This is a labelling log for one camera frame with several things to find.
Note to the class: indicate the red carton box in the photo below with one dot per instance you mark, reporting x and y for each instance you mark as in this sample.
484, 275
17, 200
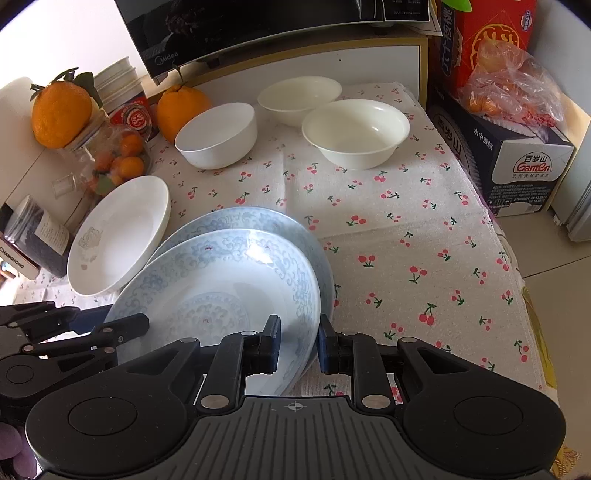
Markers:
489, 23

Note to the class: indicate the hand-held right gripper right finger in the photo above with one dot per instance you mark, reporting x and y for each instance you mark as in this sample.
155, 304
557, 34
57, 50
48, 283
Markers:
323, 344

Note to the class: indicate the person's left hand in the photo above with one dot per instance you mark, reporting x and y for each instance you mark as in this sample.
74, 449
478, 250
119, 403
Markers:
14, 454

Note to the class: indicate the wide white bowl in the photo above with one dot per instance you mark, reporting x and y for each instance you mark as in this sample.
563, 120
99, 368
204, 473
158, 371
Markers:
355, 138
295, 94

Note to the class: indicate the small clear glass cup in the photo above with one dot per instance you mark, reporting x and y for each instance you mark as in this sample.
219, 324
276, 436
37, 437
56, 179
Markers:
64, 184

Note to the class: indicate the dark jar with label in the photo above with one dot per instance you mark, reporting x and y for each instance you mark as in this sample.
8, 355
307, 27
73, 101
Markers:
39, 230

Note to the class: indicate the white refrigerator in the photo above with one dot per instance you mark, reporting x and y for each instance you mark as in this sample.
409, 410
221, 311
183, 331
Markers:
577, 184

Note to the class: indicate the plastic bag of oranges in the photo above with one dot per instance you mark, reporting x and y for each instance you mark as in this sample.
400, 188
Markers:
508, 87

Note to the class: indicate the blue patterned plate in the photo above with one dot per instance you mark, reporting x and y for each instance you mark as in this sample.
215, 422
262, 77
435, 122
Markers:
277, 226
207, 277

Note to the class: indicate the white plate with flower print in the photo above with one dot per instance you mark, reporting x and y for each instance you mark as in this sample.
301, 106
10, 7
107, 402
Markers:
120, 240

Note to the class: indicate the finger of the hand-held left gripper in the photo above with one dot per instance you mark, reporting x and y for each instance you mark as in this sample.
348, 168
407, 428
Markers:
124, 325
41, 314

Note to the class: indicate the stack of white paper cups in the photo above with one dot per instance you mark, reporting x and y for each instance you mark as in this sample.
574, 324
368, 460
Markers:
117, 83

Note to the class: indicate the cherry print tablecloth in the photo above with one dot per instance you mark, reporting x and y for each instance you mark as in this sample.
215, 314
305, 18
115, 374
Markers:
415, 230

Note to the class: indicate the white flat box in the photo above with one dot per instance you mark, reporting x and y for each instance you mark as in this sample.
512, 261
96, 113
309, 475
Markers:
16, 261

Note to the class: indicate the dark water carton box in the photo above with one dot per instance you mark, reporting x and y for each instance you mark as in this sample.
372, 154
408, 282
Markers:
521, 170

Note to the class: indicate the clear container of kumquats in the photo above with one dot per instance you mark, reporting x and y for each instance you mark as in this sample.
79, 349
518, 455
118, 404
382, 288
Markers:
122, 161

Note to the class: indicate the green plastic piece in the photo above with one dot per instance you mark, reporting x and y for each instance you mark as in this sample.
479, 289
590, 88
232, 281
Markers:
455, 4

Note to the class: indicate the black microwave oven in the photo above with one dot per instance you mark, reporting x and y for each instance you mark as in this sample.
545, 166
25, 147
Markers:
231, 27

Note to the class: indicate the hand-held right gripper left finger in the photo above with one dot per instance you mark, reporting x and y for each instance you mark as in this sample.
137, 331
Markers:
275, 337

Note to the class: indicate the orange with leaves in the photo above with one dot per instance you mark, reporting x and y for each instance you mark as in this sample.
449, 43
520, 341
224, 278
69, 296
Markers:
180, 110
60, 115

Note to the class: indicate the red label can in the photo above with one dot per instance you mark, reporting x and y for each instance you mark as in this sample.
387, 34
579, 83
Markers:
136, 119

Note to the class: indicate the deep white bowl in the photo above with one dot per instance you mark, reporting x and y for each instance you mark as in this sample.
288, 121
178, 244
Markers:
217, 143

